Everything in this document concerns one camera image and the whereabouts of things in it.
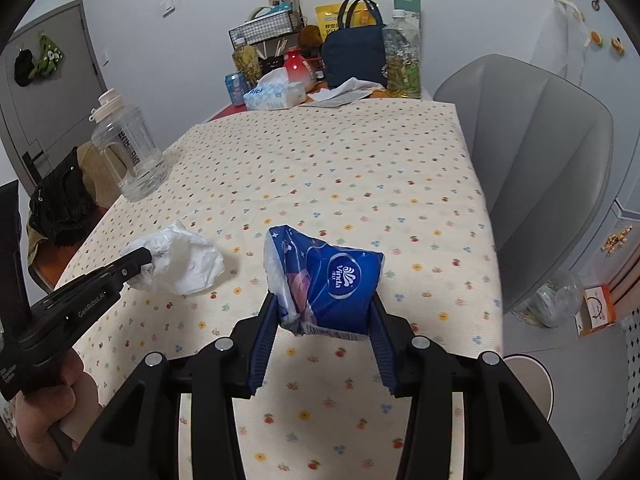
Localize white paper towel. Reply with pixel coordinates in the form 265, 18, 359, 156
122, 220, 224, 296

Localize blue tissue pack wrapper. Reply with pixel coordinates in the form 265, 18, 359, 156
264, 226, 385, 340

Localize white trash bin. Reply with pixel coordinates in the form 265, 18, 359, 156
504, 354, 555, 420

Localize person's left hand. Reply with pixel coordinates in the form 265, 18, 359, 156
14, 349, 91, 478

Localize tan wooden chair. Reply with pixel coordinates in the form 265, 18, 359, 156
26, 142, 120, 292

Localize black garment on chair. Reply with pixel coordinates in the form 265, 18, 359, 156
28, 146, 96, 247

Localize clear plastic bag on floor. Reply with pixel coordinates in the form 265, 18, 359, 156
512, 272, 585, 328

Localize orange white box on floor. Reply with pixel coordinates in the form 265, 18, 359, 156
575, 285, 616, 338

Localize white perforated panel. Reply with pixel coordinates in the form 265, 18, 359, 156
620, 309, 640, 442

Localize large clear water jug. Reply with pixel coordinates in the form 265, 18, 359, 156
89, 89, 170, 202

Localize grey door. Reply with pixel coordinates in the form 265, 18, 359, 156
1, 0, 106, 194

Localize floral cream tablecloth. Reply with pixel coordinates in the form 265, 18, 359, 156
55, 96, 504, 480

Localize green plush hanging toy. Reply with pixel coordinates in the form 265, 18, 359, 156
29, 35, 65, 80

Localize blue soda can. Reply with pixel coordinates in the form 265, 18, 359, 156
224, 72, 250, 106

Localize blue white tissue box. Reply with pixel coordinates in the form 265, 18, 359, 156
243, 67, 307, 110

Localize jar of yellow pickles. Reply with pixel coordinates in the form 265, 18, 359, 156
232, 37, 262, 89

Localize black utensil holder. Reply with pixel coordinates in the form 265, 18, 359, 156
259, 54, 284, 75

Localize red white bottle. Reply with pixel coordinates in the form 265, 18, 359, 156
283, 48, 317, 93

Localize white papers on table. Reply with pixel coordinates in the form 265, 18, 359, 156
304, 77, 385, 108

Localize navy blue lunch bag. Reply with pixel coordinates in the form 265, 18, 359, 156
321, 0, 387, 89

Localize clear bottle with green contents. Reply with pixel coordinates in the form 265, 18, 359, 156
382, 10, 422, 99

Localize white refrigerator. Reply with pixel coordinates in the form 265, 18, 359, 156
532, 0, 639, 288

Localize yellow snack bag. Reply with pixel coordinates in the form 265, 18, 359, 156
316, 1, 376, 40

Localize black wire basket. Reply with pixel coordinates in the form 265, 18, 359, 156
229, 10, 303, 49

